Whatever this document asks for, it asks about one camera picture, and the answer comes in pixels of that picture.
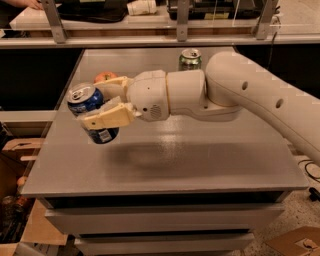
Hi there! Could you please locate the white paper cup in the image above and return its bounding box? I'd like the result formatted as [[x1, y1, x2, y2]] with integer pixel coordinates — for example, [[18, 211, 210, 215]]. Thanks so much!
[[127, 0, 157, 16]]

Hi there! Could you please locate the red apple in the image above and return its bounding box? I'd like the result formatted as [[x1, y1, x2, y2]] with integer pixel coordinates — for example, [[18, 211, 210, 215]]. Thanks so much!
[[94, 71, 117, 83]]

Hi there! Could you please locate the grey drawer cabinet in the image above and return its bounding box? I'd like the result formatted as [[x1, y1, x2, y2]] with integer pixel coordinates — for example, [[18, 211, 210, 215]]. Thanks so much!
[[20, 46, 310, 256]]

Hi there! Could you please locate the blue pepsi can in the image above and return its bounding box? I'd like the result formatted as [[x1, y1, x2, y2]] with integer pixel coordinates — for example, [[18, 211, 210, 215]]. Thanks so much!
[[66, 83, 119, 144]]

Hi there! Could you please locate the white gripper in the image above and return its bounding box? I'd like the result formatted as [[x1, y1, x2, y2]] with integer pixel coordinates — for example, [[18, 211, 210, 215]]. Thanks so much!
[[79, 70, 169, 130]]

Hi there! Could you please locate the cardboard box left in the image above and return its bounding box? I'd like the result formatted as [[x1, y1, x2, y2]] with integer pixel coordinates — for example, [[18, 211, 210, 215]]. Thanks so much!
[[0, 138, 67, 256]]

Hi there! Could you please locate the black tray on shelf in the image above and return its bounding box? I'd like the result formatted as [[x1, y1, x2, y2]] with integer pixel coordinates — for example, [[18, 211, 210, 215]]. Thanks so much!
[[166, 0, 264, 21]]

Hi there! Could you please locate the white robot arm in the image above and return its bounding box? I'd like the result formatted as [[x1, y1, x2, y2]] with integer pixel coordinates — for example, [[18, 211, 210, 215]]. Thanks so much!
[[78, 51, 320, 164]]

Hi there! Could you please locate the person's hand background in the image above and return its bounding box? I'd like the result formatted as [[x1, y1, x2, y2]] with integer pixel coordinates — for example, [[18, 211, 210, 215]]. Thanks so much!
[[0, 0, 43, 10]]

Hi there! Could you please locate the black cable on floor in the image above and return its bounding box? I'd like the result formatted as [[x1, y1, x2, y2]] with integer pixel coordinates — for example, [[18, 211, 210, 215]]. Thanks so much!
[[297, 159, 320, 203]]

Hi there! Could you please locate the black bag on shelf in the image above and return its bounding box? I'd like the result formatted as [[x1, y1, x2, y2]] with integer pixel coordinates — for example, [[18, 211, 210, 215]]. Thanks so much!
[[57, 0, 128, 23]]

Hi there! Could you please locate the cardboard box lower right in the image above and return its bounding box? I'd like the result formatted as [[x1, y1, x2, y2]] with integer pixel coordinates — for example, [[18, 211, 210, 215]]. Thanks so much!
[[266, 226, 320, 256]]

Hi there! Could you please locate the green soda can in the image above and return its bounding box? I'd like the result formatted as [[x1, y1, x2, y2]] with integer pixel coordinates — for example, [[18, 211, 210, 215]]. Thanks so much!
[[179, 48, 202, 71]]

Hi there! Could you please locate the metal shelf rail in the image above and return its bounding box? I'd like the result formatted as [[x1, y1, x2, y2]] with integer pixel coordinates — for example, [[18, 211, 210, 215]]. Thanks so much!
[[0, 0, 320, 49]]

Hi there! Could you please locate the cardboard box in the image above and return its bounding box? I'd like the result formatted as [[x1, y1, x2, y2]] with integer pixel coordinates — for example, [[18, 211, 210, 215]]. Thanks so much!
[[0, 138, 67, 256], [266, 226, 320, 256]]

